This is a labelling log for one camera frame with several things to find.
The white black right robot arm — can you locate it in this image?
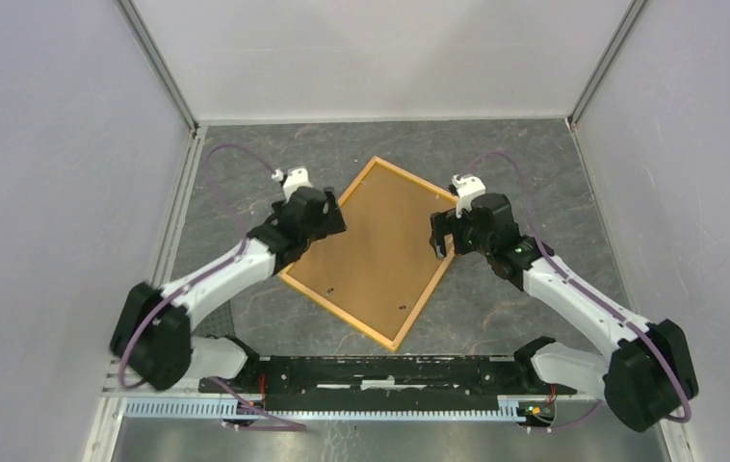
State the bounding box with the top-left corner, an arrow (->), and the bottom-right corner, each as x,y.
430,193 -> 699,432

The grey lego baseplate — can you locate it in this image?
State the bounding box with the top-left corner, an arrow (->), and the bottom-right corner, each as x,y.
194,301 -> 235,338

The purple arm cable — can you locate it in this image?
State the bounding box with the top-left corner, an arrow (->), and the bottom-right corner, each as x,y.
454,149 -> 693,435
117,143 -> 309,432

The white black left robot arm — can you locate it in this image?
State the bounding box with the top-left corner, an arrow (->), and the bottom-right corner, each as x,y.
110,186 -> 347,393

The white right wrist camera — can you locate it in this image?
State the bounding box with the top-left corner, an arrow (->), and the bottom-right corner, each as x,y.
451,174 -> 486,218

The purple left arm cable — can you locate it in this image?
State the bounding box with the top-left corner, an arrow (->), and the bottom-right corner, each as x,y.
117,143 -> 309,432

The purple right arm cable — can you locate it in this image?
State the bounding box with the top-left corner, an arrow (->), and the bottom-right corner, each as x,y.
454,149 -> 693,435

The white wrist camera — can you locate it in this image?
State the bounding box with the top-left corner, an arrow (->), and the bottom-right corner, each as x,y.
271,166 -> 313,201
451,174 -> 486,218

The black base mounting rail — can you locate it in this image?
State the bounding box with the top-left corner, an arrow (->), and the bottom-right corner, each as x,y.
227,355 -> 577,411

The orange wooden picture frame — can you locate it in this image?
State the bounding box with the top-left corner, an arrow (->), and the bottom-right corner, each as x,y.
278,155 -> 460,354

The brown cardboard backing board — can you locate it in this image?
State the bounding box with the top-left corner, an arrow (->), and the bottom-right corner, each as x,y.
287,163 -> 455,343

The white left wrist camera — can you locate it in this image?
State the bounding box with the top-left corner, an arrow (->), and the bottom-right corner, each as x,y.
271,166 -> 313,201

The aluminium extrusion frame rail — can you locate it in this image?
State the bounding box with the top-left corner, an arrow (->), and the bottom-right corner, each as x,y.
81,354 -> 698,462

